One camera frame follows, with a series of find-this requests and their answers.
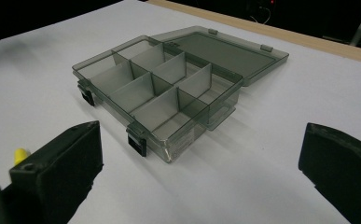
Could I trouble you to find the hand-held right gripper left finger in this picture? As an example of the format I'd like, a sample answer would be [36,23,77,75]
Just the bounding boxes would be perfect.
[1,120,104,224]

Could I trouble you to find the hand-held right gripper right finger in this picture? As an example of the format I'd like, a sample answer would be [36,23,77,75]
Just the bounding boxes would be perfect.
[298,122,361,224]

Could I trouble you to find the clear grey compartment organizer box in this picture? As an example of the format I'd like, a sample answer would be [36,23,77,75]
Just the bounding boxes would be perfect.
[72,25,290,164]

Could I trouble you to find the small yellow object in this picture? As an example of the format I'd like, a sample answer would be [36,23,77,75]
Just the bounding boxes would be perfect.
[13,147,31,166]

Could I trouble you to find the white cable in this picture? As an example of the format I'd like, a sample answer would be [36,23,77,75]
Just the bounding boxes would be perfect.
[250,7,272,25]

